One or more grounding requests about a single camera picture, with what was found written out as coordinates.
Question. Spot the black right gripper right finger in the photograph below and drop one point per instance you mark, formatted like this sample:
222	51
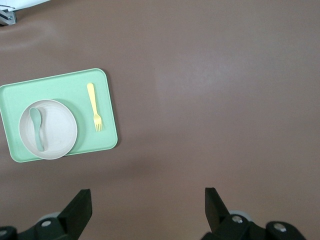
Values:
217	215

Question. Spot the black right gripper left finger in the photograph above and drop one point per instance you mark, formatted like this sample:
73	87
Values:
75	215

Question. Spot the beige round plate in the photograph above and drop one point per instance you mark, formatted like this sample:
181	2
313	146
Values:
60	130

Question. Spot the grey-green plastic spoon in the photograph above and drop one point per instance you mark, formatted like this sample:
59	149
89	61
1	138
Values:
35	116

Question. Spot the yellow plastic fork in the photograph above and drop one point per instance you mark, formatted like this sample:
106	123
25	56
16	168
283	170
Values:
93	102

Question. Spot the light green rectangular tray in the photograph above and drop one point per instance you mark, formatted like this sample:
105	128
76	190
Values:
75	82

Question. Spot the metal table edge bracket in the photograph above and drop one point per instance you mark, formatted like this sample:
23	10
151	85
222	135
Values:
7	17

